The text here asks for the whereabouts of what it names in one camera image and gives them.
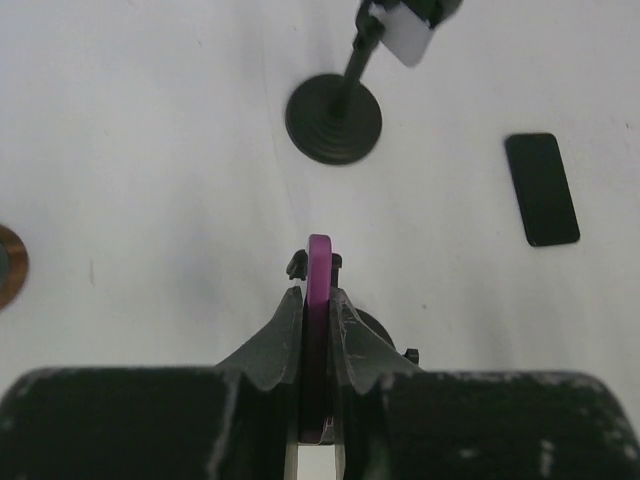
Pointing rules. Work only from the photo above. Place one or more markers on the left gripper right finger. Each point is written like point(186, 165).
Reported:
point(394, 420)

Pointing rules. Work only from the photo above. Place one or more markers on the rusty base phone stand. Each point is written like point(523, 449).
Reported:
point(14, 266)

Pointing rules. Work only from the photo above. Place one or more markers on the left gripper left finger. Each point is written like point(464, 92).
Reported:
point(235, 420)

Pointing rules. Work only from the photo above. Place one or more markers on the white silver phone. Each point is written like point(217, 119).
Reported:
point(405, 34)

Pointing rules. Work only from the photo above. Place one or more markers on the black phone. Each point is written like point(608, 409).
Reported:
point(542, 189)

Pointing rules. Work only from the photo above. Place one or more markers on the purple phone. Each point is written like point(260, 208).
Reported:
point(313, 397)

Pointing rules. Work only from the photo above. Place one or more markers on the black stand holding white phone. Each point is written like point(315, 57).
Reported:
point(335, 119)

